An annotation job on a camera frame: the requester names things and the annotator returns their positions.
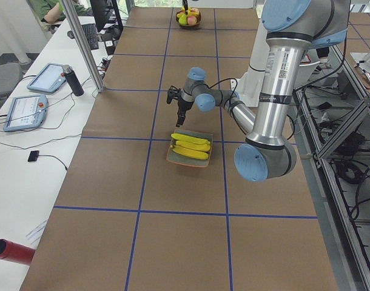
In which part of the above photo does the aluminium frame post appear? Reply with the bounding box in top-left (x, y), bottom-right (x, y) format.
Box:
top-left (60, 0), bottom-right (104, 93)

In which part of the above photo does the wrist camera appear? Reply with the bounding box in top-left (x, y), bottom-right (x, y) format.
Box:
top-left (166, 85), bottom-right (181, 104)

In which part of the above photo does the yellow banana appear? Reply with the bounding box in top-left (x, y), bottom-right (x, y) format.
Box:
top-left (171, 145), bottom-right (209, 160)
top-left (175, 140), bottom-right (211, 152)
top-left (171, 133), bottom-right (210, 145)

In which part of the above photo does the black cylinder device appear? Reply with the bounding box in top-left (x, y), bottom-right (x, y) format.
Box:
top-left (62, 64), bottom-right (84, 96)

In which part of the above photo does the black keyboard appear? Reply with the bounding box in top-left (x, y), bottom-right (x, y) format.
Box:
top-left (81, 24), bottom-right (99, 50)

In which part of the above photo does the red bottle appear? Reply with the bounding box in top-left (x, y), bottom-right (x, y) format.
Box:
top-left (0, 239), bottom-right (36, 266)

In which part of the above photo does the green pear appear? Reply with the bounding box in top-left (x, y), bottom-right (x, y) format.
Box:
top-left (178, 14), bottom-right (187, 25)

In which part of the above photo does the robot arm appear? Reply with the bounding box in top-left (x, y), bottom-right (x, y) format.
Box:
top-left (167, 1), bottom-right (350, 182)
top-left (182, 0), bottom-right (189, 14)

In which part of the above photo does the teach pendant near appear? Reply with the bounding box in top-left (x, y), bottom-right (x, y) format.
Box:
top-left (3, 94), bottom-right (49, 132)

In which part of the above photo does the teach pendant far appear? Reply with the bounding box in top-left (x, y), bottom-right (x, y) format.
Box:
top-left (27, 63), bottom-right (66, 93)

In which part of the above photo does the small black puck device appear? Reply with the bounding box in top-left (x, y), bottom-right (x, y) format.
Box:
top-left (27, 150), bottom-right (39, 162)

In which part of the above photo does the black monitor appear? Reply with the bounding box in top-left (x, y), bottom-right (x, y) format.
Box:
top-left (89, 0), bottom-right (123, 32)

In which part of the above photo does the red apple left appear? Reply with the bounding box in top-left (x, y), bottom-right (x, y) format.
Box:
top-left (187, 15), bottom-right (198, 26)

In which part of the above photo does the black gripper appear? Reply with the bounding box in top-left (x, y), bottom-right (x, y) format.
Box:
top-left (175, 89), bottom-right (193, 127)

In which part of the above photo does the seated person in background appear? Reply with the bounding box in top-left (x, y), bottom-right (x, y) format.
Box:
top-left (38, 0), bottom-right (92, 24)

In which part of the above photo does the teach pendant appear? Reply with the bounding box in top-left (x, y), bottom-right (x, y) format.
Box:
top-left (3, 94), bottom-right (49, 132)
top-left (27, 63), bottom-right (66, 93)

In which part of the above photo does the woven wicker basket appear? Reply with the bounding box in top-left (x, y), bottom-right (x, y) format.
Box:
top-left (175, 8), bottom-right (201, 28)

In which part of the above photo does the yellow banana front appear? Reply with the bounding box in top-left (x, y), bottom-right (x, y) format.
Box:
top-left (175, 140), bottom-right (211, 152)

